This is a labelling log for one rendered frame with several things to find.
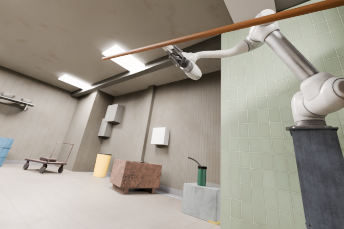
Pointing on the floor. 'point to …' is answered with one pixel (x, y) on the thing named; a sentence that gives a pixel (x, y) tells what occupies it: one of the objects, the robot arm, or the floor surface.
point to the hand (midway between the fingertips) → (167, 47)
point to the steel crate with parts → (135, 176)
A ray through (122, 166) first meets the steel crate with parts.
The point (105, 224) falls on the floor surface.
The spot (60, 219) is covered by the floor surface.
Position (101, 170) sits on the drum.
